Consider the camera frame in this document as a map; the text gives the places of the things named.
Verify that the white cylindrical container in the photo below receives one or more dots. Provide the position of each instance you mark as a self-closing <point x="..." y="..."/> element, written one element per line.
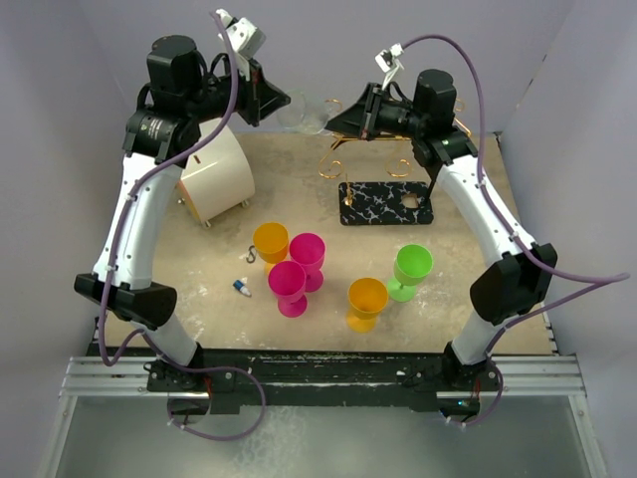
<point x="216" y="178"/>

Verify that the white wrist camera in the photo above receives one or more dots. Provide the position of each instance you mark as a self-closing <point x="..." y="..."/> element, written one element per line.
<point x="388" y="62"/>
<point x="245" y="39"/>

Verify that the black carabiner clip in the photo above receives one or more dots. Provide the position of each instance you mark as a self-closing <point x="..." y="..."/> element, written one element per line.
<point x="252" y="255"/>

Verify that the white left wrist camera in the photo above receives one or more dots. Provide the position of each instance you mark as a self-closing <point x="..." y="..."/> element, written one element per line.
<point x="245" y="39"/>

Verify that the green plastic wine glass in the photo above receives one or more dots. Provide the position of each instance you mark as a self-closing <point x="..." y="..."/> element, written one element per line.
<point x="412" y="265"/>

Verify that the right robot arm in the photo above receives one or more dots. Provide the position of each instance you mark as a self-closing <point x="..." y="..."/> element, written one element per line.
<point x="513" y="282"/>

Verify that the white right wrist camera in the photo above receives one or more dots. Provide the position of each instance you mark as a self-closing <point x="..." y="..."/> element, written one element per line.
<point x="388" y="62"/>

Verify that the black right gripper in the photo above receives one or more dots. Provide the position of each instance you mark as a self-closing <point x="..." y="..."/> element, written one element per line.
<point x="360" y="119"/>

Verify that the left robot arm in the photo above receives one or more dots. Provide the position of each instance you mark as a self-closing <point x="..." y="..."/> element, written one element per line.
<point x="164" y="131"/>

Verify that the orange plastic wine glass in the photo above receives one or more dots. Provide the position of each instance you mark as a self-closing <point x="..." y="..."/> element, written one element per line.
<point x="367" y="299"/>
<point x="271" y="241"/>

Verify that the clear glass wine glass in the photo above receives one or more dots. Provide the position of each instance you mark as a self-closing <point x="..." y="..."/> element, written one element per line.
<point x="304" y="113"/>

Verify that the pink plastic wine glass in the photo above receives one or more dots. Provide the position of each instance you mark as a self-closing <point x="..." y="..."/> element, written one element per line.
<point x="308" y="250"/>
<point x="287" y="281"/>

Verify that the orange plastic wine glass front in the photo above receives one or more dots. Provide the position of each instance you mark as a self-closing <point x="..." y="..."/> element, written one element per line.
<point x="367" y="299"/>

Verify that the gold wire wine glass rack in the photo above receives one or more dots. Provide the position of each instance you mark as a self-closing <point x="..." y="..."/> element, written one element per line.
<point x="383" y="199"/>

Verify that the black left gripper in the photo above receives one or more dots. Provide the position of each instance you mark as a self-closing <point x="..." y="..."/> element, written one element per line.
<point x="261" y="98"/>

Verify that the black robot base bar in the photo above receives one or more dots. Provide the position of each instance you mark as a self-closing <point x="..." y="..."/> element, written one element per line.
<point x="222" y="381"/>

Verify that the blue capped small tube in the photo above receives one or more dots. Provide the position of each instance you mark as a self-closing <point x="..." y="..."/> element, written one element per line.
<point x="240" y="287"/>

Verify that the pink plastic wine glass front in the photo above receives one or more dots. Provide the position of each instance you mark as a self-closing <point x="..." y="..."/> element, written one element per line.
<point x="287" y="281"/>

